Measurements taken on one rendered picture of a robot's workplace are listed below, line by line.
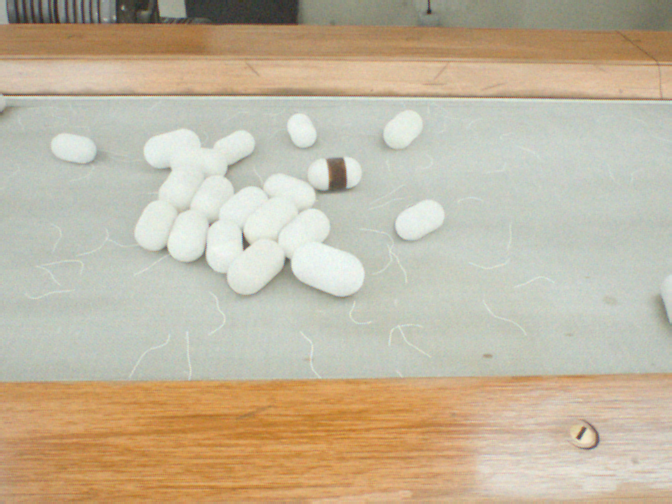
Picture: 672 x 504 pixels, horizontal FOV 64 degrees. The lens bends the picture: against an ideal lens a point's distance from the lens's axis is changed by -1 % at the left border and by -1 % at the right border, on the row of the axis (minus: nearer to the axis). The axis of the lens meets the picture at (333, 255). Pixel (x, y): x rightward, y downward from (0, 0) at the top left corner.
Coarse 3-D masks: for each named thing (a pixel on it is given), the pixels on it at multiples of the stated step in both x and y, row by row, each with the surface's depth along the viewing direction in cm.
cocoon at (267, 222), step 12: (276, 204) 29; (288, 204) 29; (252, 216) 28; (264, 216) 28; (276, 216) 29; (288, 216) 29; (252, 228) 28; (264, 228) 28; (276, 228) 28; (252, 240) 28; (276, 240) 29
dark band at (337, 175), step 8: (328, 160) 33; (336, 160) 33; (344, 160) 33; (328, 168) 33; (336, 168) 33; (344, 168) 33; (328, 176) 33; (336, 176) 33; (344, 176) 33; (328, 184) 33; (336, 184) 33; (344, 184) 33
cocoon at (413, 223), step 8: (424, 200) 30; (432, 200) 30; (408, 208) 30; (416, 208) 30; (424, 208) 30; (432, 208) 30; (440, 208) 30; (400, 216) 30; (408, 216) 29; (416, 216) 29; (424, 216) 29; (432, 216) 30; (440, 216) 30; (400, 224) 29; (408, 224) 29; (416, 224) 29; (424, 224) 29; (432, 224) 30; (440, 224) 30; (400, 232) 30; (408, 232) 29; (416, 232) 29; (424, 232) 30
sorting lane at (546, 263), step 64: (0, 128) 40; (64, 128) 40; (128, 128) 40; (192, 128) 40; (256, 128) 40; (320, 128) 41; (448, 128) 41; (512, 128) 41; (576, 128) 41; (640, 128) 42; (0, 192) 33; (64, 192) 33; (128, 192) 33; (320, 192) 34; (384, 192) 34; (448, 192) 34; (512, 192) 34; (576, 192) 34; (640, 192) 35; (0, 256) 29; (64, 256) 29; (128, 256) 29; (384, 256) 29; (448, 256) 29; (512, 256) 29; (576, 256) 29; (640, 256) 30; (0, 320) 25; (64, 320) 25; (128, 320) 25; (192, 320) 25; (256, 320) 25; (320, 320) 25; (384, 320) 26; (448, 320) 26; (512, 320) 26; (576, 320) 26; (640, 320) 26
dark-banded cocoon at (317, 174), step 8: (320, 160) 33; (352, 160) 33; (312, 168) 33; (320, 168) 33; (352, 168) 33; (360, 168) 34; (312, 176) 33; (320, 176) 33; (352, 176) 33; (360, 176) 34; (312, 184) 33; (320, 184) 33; (352, 184) 33
